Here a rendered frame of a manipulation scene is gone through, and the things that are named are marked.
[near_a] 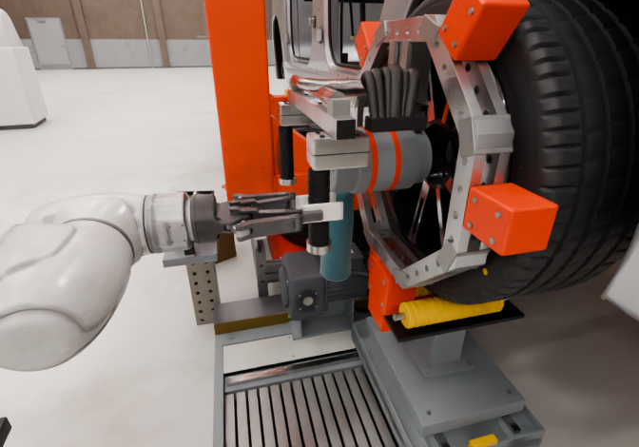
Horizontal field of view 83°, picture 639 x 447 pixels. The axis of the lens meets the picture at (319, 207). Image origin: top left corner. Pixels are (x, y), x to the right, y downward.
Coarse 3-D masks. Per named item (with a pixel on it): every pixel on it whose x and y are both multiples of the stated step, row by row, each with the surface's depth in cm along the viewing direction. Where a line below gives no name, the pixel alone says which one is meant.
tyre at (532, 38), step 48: (432, 0) 72; (528, 0) 55; (576, 0) 58; (528, 48) 51; (576, 48) 51; (624, 48) 54; (528, 96) 51; (576, 96) 49; (624, 96) 51; (528, 144) 52; (576, 144) 49; (624, 144) 51; (384, 192) 105; (576, 192) 52; (624, 192) 54; (576, 240) 55; (624, 240) 59; (432, 288) 83; (480, 288) 66; (528, 288) 64
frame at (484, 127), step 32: (384, 32) 75; (416, 32) 63; (384, 64) 87; (448, 64) 55; (480, 64) 55; (448, 96) 56; (480, 96) 55; (480, 128) 51; (512, 128) 52; (480, 160) 52; (384, 224) 98; (448, 224) 60; (384, 256) 88; (448, 256) 60; (480, 256) 60
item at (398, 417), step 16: (352, 336) 131; (368, 336) 126; (368, 352) 119; (368, 368) 116; (384, 368) 113; (384, 384) 108; (384, 400) 104; (400, 400) 103; (400, 416) 99; (512, 416) 96; (528, 416) 98; (400, 432) 94; (416, 432) 95; (448, 432) 95; (464, 432) 95; (480, 432) 95; (496, 432) 95; (512, 432) 92; (528, 432) 95; (544, 432) 93
